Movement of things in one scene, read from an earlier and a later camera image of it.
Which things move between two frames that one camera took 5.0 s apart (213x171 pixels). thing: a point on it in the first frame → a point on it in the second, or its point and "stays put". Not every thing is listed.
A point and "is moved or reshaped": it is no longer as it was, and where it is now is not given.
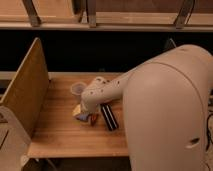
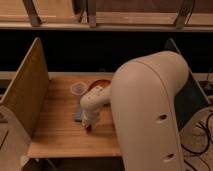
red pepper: x=93 y=118 is moved or reshaped
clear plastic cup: x=78 y=88 stays put
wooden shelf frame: x=107 y=15 stays put
